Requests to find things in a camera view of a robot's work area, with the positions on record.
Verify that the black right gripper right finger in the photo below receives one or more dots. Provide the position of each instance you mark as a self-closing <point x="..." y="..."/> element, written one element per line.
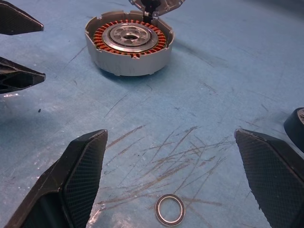
<point x="275" y="180"/>

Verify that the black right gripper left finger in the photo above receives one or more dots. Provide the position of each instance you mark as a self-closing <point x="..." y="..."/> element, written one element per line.
<point x="71" y="185"/>

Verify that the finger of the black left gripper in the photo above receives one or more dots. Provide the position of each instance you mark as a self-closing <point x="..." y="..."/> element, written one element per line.
<point x="16" y="76"/>
<point x="14" y="19"/>

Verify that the round silver metal part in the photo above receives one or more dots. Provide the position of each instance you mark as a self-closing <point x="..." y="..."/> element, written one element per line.
<point x="129" y="40"/>

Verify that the silver motor cover plate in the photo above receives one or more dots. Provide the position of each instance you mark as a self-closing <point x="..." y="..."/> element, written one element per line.
<point x="166" y="6"/>

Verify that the black round cap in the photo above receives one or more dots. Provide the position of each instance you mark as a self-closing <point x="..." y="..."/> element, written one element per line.
<point x="294" y="133"/>

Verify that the blue plastic table cover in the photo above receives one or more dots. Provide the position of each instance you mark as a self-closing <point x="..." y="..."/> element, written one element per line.
<point x="213" y="90"/>

